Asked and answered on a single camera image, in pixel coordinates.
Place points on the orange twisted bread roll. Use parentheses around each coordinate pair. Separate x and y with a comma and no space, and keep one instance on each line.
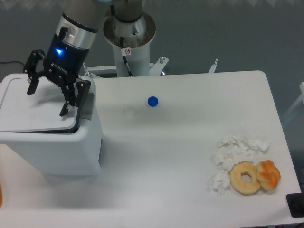
(268,174)

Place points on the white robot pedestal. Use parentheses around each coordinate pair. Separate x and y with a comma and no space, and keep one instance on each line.
(130,43)

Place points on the orange object at edge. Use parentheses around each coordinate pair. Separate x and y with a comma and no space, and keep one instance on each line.
(1,196)

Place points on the plain ring donut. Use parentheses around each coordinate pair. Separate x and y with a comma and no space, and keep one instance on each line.
(243,178)

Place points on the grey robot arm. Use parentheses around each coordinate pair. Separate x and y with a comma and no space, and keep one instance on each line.
(75,33)

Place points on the white trash can lid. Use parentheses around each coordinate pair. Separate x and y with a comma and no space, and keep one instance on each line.
(20,112)

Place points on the large crumpled white tissue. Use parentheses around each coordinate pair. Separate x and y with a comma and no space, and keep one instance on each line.
(234,149)

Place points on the white trash can body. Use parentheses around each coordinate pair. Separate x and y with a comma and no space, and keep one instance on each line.
(76,151)

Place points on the blue bottle cap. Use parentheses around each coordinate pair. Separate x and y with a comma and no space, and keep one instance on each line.
(152,101)

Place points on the small crumpled white tissue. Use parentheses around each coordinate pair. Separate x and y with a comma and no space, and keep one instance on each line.
(221,182)

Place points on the white frame at right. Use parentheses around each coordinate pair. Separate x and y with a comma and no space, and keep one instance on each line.
(294,109)

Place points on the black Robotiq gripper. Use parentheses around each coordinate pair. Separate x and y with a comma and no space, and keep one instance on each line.
(62,60)

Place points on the black device at edge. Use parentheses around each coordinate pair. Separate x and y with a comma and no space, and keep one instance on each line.
(295,203)

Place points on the white bottle cap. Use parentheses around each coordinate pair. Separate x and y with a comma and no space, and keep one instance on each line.
(130,110)

